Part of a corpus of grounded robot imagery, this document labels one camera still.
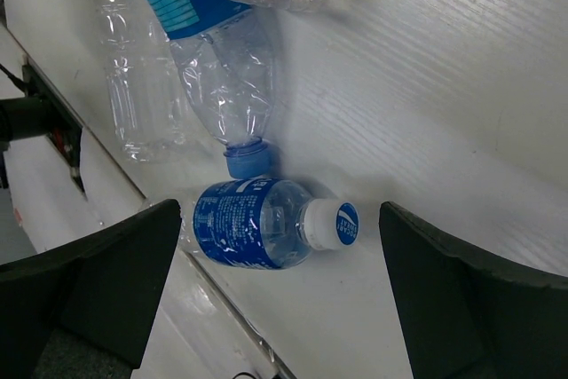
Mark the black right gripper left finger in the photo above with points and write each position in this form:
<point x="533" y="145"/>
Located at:
<point x="86" y="309"/>

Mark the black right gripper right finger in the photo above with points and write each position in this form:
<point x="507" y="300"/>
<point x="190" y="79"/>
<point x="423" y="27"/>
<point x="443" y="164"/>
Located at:
<point x="468" y="313"/>

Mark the small blue Pocari bottle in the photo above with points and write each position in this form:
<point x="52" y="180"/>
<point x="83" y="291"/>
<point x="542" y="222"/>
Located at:
<point x="263" y="223"/>

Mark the black left robot arm base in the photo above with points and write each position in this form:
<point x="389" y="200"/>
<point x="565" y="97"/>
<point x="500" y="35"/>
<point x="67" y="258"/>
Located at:
<point x="40" y="113"/>

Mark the clear label-free plastic bottle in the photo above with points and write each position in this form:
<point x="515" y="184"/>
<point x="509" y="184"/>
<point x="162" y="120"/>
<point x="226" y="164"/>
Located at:
<point x="151" y="118"/>

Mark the crushed bottle light-blue label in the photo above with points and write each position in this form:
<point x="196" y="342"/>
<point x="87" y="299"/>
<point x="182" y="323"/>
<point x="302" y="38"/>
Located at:
<point x="225" y="63"/>

